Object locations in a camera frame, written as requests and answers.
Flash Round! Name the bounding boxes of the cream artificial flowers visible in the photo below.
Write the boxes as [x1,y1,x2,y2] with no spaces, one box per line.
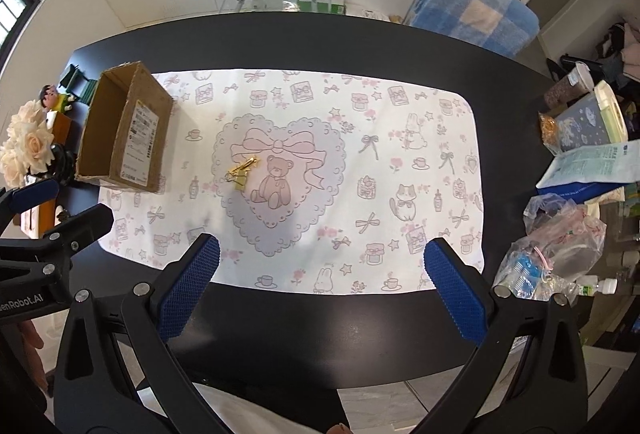
[0,100,56,187]

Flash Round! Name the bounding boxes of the wooden box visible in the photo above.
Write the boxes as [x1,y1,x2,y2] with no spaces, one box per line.
[22,112,76,235]

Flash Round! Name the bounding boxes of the green miniature bench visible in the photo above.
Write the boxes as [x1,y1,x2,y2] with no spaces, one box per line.
[60,64,99,102]

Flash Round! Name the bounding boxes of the clear plastic bag pink contents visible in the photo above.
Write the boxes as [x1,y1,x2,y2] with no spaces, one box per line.
[522,194,609,267]

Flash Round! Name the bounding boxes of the clear jar with white lid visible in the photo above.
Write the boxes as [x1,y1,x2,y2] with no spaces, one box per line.
[544,61,597,109]

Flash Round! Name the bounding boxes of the small cartoon figurine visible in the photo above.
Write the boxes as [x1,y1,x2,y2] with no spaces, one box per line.
[39,84,75,113]

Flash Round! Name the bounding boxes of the black desktop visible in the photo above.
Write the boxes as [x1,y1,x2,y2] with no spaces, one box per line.
[55,12,591,395]

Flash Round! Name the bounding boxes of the brown cardboard box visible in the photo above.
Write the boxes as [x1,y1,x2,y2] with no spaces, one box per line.
[75,61,174,193]

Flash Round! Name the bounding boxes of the black framed window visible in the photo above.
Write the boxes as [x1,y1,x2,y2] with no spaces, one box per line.
[0,0,42,42]

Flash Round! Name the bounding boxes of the small white bottle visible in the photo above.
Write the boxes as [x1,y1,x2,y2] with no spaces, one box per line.
[575,277,620,299]

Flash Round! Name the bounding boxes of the pile of clothes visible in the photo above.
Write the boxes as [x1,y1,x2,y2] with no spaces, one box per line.
[595,20,640,85]

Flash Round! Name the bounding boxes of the clear plastic bag blue contents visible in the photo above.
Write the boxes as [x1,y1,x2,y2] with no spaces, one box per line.
[492,239,581,303]

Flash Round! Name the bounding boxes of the white printed bear mat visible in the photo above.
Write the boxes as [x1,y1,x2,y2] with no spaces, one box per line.
[97,68,486,295]

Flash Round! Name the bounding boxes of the white and blue paper bag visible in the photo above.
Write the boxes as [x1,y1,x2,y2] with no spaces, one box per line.
[536,143,640,205]

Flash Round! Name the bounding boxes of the gold snack bag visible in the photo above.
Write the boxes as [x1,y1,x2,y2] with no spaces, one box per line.
[538,111,567,155]

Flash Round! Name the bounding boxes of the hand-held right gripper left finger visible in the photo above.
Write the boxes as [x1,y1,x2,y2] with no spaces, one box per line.
[52,234,222,434]

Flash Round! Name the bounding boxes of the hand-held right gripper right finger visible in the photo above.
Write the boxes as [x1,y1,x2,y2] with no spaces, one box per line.
[415,238,588,434]

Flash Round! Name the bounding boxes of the person's left hand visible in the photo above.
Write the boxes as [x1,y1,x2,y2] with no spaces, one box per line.
[19,318,51,399]

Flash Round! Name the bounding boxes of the blue container with cream lid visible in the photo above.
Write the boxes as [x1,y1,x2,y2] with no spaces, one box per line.
[552,81,629,155]

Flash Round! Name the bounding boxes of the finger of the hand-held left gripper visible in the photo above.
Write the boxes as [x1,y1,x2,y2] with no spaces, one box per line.
[0,178,61,235]
[0,203,115,275]

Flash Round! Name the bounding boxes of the blue checked blanket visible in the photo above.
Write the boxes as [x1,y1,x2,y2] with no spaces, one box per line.
[407,0,541,59]

